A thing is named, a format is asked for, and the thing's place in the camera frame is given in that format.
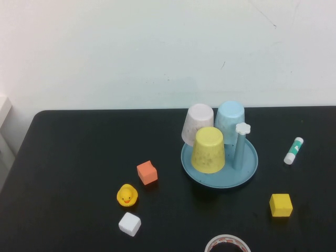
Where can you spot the yellow plastic cup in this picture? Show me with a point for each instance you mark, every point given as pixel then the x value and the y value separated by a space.
pixel 207 155

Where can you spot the white plastic cup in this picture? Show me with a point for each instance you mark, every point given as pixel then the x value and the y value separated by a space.
pixel 197 120

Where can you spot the light blue plastic cup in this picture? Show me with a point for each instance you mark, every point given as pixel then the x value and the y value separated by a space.
pixel 229 115

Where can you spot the blue cup stand with pegs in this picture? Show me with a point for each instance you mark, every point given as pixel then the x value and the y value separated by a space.
pixel 223 179

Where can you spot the orange foam cube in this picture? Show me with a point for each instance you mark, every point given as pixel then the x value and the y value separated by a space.
pixel 147 173

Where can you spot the yellow rubber duck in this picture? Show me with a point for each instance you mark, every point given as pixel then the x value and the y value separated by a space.
pixel 126 197

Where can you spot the white foam cube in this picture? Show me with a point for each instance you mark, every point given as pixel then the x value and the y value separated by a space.
pixel 129 224

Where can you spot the clear tape roll red print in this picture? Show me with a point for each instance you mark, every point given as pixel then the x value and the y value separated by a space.
pixel 210 242

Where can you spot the white green glue stick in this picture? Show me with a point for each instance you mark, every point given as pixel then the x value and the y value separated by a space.
pixel 293 151

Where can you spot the yellow foam cube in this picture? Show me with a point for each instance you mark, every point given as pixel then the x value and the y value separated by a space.
pixel 281 206

